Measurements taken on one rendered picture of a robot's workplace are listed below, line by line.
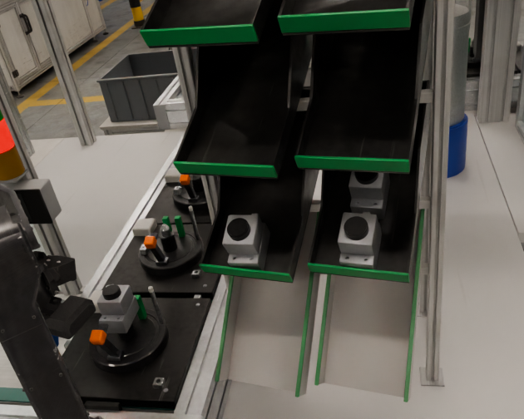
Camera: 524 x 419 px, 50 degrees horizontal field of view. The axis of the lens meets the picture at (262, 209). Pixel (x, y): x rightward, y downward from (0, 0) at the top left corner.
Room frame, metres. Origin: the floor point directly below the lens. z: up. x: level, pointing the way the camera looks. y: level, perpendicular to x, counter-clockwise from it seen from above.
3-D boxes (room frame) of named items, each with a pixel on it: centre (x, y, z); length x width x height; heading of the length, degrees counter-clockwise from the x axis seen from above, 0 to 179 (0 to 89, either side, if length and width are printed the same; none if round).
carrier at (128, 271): (0.99, 0.21, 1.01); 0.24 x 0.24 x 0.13; 75
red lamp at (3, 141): (0.90, 0.43, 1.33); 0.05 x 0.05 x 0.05
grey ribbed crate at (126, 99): (2.88, 0.36, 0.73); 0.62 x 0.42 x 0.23; 75
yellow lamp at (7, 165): (0.90, 0.43, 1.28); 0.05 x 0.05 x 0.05
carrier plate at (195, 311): (0.74, 0.27, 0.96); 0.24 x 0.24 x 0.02; 75
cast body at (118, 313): (0.75, 0.27, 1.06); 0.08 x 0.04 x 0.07; 165
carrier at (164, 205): (1.23, 0.15, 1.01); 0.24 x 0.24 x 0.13; 75
